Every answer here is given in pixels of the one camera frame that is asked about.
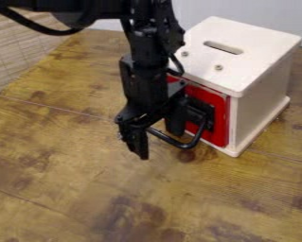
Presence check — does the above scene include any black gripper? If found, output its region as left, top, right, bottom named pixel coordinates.
left=115, top=54, right=187, bottom=160

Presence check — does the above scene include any black metal drawer handle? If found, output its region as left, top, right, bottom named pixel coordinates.
left=146, top=97, right=215, bottom=150

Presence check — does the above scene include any red drawer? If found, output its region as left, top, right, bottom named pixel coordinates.
left=167, top=76, right=230, bottom=147

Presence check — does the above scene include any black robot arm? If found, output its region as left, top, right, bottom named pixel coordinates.
left=0, top=0, right=185, bottom=160

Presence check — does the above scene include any white wooden box cabinet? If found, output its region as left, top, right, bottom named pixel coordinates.
left=177, top=16, right=302, bottom=157

